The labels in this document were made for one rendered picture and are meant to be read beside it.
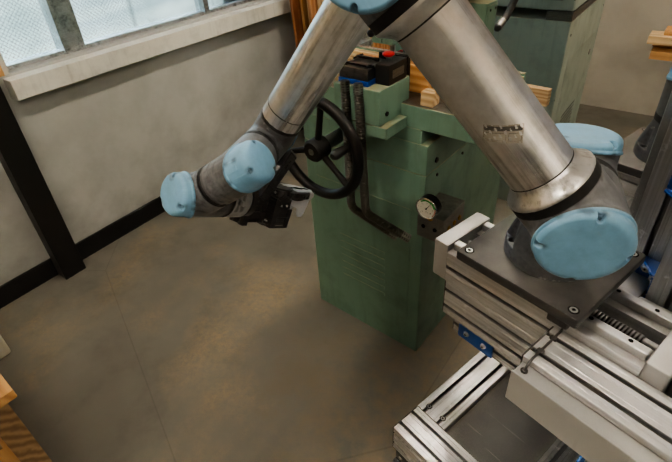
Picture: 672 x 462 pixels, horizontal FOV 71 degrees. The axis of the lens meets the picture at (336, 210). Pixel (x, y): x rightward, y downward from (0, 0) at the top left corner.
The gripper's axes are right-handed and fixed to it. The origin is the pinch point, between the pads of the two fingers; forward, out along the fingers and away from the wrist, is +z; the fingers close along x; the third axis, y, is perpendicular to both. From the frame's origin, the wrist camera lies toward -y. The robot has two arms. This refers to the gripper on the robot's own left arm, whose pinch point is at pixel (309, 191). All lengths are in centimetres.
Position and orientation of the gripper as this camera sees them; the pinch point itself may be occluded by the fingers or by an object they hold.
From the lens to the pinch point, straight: 105.1
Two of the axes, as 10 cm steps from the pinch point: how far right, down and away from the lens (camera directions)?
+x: 7.7, 3.4, -5.5
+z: 5.8, 0.1, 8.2
